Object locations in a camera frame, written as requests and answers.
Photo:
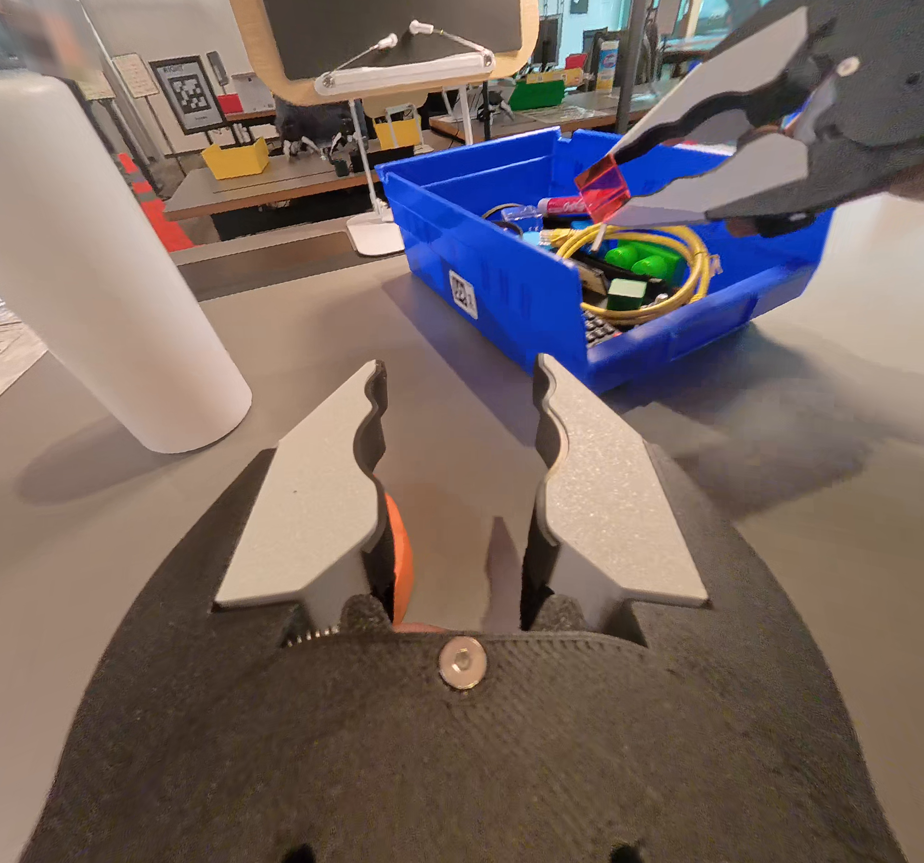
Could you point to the white paper sign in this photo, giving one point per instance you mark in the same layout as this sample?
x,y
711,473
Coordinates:
x,y
136,78

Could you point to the white board stand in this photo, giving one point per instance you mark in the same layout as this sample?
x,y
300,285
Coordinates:
x,y
373,228

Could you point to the red marker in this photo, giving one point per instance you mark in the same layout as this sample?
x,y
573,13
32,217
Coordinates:
x,y
560,206

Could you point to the blue plastic bin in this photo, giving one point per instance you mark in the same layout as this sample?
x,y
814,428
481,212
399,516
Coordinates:
x,y
491,271

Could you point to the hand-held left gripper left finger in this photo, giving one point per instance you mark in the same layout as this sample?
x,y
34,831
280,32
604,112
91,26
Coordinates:
x,y
296,517

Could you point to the orange tape roll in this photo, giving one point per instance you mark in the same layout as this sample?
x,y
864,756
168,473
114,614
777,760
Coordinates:
x,y
400,560

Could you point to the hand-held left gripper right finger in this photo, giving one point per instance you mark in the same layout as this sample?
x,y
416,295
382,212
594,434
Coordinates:
x,y
621,517

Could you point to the wooden work table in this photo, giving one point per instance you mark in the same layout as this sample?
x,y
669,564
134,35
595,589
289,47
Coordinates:
x,y
534,120

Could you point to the yellow storage bin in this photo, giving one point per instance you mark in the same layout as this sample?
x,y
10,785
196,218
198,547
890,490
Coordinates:
x,y
397,133
236,159

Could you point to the black remote control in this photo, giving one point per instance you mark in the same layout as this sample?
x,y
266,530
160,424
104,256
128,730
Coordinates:
x,y
604,329

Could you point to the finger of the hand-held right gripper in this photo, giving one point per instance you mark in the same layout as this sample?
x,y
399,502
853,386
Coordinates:
x,y
737,182
722,91

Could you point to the red transparent cube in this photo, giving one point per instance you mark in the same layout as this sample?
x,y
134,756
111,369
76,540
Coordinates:
x,y
604,189

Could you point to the white squeeze bottle black cap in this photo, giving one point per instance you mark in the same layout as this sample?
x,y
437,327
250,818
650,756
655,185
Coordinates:
x,y
101,271

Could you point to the green box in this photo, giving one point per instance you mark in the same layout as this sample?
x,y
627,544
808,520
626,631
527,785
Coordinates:
x,y
537,92

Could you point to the framed black white tag sign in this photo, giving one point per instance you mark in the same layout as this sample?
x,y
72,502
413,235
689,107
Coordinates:
x,y
188,94

